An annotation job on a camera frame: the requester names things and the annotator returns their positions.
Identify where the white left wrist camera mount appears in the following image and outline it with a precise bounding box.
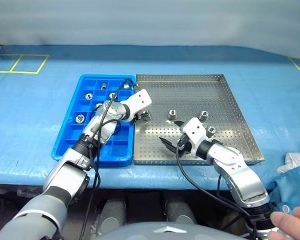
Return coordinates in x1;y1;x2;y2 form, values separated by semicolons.
121;89;153;122

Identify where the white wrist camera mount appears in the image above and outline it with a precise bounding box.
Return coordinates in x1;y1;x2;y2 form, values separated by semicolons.
121;89;153;122
179;117;208;160

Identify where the person's bare hand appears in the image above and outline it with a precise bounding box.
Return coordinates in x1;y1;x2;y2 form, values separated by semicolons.
267;206;300;240

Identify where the blue plastic compartment tray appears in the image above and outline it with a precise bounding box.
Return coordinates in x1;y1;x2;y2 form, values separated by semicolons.
51;73;137;168

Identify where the perforated steel tray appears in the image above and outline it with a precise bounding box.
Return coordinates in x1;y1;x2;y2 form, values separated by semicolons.
132;73;265;166

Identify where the grey robot torso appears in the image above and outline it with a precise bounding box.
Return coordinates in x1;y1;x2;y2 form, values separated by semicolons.
97;222;248;240

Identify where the dark rounded shape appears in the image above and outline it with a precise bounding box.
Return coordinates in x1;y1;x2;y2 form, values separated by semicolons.
164;197;197;226
98;198;127;236

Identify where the white cloth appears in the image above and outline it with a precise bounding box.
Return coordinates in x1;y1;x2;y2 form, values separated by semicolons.
276;151;300;175

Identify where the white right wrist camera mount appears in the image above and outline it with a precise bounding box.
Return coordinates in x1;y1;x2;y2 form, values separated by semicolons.
179;117;208;160

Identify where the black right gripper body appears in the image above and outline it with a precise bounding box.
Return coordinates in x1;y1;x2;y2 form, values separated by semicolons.
176;134;192;158

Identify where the blue garment sleeve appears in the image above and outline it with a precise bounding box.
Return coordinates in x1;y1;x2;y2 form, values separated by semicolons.
269;149;300;216

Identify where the blue plastic table cover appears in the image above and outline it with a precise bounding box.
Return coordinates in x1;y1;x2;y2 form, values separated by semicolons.
0;44;300;192

